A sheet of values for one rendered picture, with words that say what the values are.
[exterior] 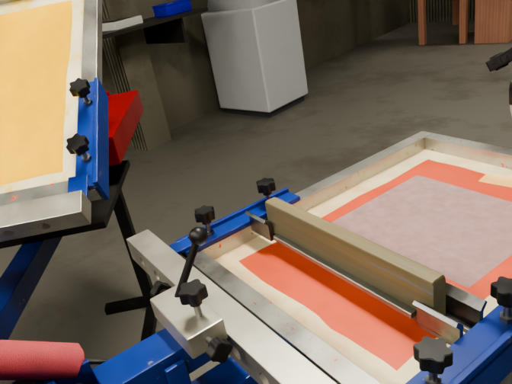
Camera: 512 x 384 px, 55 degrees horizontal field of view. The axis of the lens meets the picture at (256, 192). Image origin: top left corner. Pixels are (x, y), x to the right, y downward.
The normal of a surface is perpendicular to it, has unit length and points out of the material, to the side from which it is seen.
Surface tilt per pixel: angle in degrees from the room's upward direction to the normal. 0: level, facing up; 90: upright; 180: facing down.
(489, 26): 90
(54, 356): 56
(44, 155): 32
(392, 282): 90
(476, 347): 0
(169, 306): 0
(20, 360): 69
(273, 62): 90
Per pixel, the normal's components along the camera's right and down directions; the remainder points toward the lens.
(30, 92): -0.10, -0.53
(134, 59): 0.73, 0.18
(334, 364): -0.17, -0.89
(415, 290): -0.81, 0.37
